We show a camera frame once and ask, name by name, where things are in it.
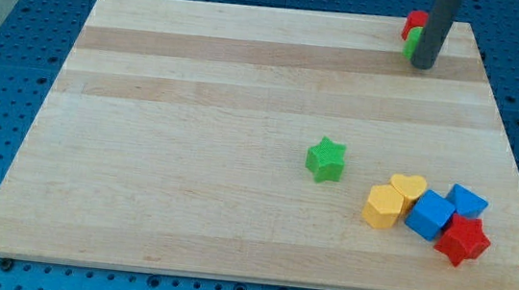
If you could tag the blue triangle block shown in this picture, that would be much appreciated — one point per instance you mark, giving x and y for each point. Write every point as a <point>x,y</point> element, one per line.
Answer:
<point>466,203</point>

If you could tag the wooden board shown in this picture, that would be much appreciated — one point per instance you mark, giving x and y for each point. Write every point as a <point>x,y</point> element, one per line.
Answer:
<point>174,142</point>

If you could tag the yellow heart block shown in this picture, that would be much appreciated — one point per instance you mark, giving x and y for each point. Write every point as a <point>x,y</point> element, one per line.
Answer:
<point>410,187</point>

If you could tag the red star block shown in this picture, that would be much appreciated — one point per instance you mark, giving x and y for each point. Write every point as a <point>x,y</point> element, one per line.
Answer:
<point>463,239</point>

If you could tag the green block behind rod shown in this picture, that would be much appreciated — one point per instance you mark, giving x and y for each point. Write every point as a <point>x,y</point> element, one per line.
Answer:
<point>412,41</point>

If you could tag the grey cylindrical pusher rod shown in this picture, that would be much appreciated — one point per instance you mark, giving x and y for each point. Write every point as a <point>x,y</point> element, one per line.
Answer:
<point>434,34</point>

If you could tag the yellow hexagon block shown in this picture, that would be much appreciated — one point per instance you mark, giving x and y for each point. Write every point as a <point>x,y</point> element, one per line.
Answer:
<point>383,207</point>

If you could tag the red block behind rod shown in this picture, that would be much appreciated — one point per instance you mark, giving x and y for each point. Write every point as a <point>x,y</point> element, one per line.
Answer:
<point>414,19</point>

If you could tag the green star block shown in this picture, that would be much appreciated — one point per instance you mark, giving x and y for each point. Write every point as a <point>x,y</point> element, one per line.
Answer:
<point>326,160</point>

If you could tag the blue cube block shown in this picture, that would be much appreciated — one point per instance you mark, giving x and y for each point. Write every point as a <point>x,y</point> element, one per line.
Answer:
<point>429,215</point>

